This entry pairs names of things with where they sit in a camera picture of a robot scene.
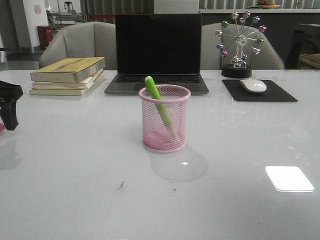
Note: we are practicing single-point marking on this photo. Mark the ferris wheel desk toy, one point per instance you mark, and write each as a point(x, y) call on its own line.
point(238, 38)

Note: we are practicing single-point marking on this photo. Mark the grey right armchair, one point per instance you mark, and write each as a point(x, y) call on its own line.
point(210, 59)

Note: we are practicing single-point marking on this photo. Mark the red trash bin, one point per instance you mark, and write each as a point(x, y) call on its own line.
point(45, 36)

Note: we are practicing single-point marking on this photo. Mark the fruit bowl on counter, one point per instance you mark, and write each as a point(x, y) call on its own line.
point(267, 4)

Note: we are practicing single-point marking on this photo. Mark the metal cart in hallway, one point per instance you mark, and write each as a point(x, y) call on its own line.
point(63, 12)

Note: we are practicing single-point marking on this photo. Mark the red barrier belt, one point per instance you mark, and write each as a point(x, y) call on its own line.
point(102, 16)

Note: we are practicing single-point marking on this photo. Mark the yellow bottom book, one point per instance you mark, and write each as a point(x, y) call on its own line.
point(59, 92)

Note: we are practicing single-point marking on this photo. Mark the white middle book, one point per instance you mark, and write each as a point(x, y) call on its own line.
point(85, 84)

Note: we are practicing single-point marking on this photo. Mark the pink mesh pen holder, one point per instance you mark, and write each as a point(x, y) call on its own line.
point(155, 135)

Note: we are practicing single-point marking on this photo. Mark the black mouse pad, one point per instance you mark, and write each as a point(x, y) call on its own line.
point(271, 92)

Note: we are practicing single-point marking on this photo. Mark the pink pen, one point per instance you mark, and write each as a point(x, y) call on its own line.
point(2, 127)

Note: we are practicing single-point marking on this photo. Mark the yellow top book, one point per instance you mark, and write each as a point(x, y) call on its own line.
point(69, 70)

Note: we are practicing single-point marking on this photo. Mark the grey open laptop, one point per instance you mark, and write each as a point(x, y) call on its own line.
point(166, 47)

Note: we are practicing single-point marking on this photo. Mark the white computer mouse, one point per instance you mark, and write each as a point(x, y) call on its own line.
point(253, 85)

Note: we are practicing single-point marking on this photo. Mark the yellow book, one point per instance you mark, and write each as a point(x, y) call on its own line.
point(59, 92)
point(69, 70)

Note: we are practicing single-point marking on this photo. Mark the green pen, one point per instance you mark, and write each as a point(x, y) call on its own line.
point(162, 109)

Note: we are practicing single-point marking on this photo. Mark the grey left armchair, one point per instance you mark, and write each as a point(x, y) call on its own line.
point(89, 39)

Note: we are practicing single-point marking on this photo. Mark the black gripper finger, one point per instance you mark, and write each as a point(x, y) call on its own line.
point(9, 94)

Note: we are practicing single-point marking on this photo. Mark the grey armchair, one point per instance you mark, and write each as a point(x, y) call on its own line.
point(210, 59)
point(89, 39)

